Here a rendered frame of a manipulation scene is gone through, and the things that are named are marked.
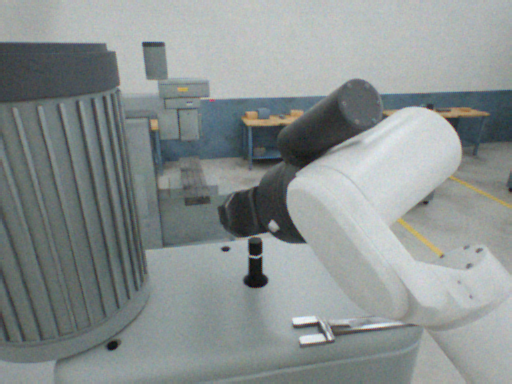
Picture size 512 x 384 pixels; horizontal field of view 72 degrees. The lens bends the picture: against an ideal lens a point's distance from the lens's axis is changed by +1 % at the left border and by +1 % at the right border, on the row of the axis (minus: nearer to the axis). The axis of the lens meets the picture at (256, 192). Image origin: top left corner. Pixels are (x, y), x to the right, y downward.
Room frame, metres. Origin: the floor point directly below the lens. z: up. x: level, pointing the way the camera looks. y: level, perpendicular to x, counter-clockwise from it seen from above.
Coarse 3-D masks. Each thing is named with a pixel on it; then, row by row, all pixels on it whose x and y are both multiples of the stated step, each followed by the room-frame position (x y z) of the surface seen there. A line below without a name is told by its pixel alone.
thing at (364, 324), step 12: (300, 324) 0.33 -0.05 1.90; (312, 324) 0.33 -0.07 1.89; (324, 324) 0.32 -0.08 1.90; (336, 324) 0.32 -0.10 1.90; (348, 324) 0.32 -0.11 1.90; (360, 324) 0.32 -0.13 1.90; (372, 324) 0.32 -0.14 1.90; (384, 324) 0.32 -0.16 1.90; (396, 324) 0.33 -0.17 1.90; (408, 324) 0.33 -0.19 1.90; (312, 336) 0.31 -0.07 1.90; (324, 336) 0.31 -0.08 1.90
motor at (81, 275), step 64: (0, 64) 0.29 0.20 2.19; (64, 64) 0.32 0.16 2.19; (0, 128) 0.29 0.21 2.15; (64, 128) 0.31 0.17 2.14; (0, 192) 0.28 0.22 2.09; (64, 192) 0.30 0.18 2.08; (128, 192) 0.37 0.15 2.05; (0, 256) 0.28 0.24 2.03; (64, 256) 0.30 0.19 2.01; (128, 256) 0.35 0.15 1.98; (0, 320) 0.28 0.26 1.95; (64, 320) 0.29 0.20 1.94; (128, 320) 0.33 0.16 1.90
